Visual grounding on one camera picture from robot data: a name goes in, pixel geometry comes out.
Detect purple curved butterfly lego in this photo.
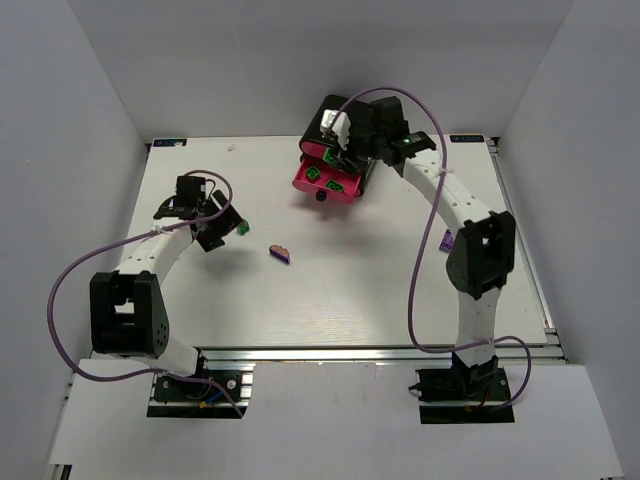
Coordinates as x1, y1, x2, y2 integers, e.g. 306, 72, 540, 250
269, 244, 291, 264

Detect green sloped lego brick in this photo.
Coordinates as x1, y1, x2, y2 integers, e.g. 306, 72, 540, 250
325, 180, 344, 192

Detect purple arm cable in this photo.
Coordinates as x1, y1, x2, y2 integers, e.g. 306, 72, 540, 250
337, 87, 532, 412
47, 169, 246, 419

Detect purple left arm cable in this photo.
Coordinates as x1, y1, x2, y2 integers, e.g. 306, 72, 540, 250
47, 169, 246, 419

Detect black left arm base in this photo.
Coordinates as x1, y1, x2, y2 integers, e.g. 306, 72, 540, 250
146, 360, 253, 420

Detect purple butterfly lego brick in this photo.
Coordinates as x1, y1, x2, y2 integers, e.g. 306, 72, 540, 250
439, 229, 454, 253

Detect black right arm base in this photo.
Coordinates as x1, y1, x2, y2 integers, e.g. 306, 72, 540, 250
408, 353, 515, 425

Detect blue label left corner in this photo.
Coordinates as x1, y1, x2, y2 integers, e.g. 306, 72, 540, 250
152, 138, 187, 148

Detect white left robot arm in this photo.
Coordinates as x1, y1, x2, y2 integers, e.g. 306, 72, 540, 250
89, 170, 243, 377

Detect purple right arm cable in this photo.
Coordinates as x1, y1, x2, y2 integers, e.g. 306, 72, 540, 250
337, 87, 532, 412

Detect pink drawer with black knob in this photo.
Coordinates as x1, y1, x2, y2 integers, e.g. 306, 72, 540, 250
300, 141, 329, 159

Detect black drawer cabinet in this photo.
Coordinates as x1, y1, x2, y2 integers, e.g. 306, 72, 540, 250
292, 94, 375, 203

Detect aluminium front rail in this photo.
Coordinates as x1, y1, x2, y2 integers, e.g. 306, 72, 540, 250
203, 343, 566, 363

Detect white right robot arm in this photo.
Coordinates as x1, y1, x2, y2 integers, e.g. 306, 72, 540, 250
326, 89, 516, 381

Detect small green lego brick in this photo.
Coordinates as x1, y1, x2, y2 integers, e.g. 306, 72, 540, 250
237, 221, 250, 235

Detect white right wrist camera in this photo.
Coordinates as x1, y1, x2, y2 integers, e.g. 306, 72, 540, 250
320, 109, 351, 151

